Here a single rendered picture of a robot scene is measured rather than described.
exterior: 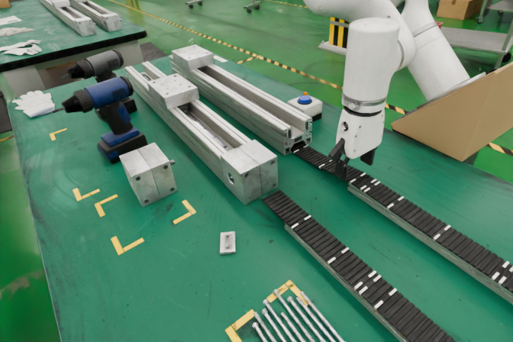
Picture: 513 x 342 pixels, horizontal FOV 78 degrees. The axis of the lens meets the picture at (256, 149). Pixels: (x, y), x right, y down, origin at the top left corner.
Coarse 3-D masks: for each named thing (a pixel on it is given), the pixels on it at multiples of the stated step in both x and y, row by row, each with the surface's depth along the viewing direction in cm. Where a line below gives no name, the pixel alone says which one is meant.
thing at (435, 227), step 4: (436, 220) 62; (440, 220) 62; (432, 224) 61; (436, 224) 61; (440, 224) 61; (444, 224) 61; (424, 228) 61; (428, 228) 60; (432, 228) 61; (436, 228) 60; (440, 228) 61; (424, 232) 60; (428, 232) 60; (432, 232) 60; (436, 232) 60; (428, 236) 60; (432, 236) 59
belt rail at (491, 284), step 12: (360, 192) 72; (372, 204) 70; (396, 216) 65; (408, 228) 64; (432, 240) 60; (444, 252) 59; (456, 264) 58; (468, 264) 55; (480, 276) 54; (492, 288) 53; (504, 288) 51
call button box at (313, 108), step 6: (288, 102) 101; (294, 102) 100; (300, 102) 100; (312, 102) 100; (318, 102) 99; (300, 108) 97; (306, 108) 97; (312, 108) 98; (318, 108) 100; (306, 114) 98; (312, 114) 99; (318, 114) 101; (312, 120) 101
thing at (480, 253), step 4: (476, 248) 57; (480, 248) 56; (484, 248) 56; (476, 252) 56; (480, 252) 56; (484, 252) 56; (488, 252) 56; (468, 256) 55; (472, 256) 55; (476, 256) 55; (480, 256) 55; (484, 256) 55; (468, 260) 54; (472, 260) 55; (476, 260) 54; (480, 260) 54; (472, 264) 54; (476, 264) 54; (476, 268) 54
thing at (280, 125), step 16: (176, 64) 136; (192, 80) 125; (208, 80) 113; (224, 80) 118; (240, 80) 111; (208, 96) 117; (224, 96) 108; (240, 96) 101; (256, 96) 103; (272, 96) 99; (240, 112) 100; (256, 112) 92; (272, 112) 99; (288, 112) 91; (256, 128) 95; (272, 128) 88; (288, 128) 84; (304, 128) 88; (272, 144) 91; (288, 144) 87
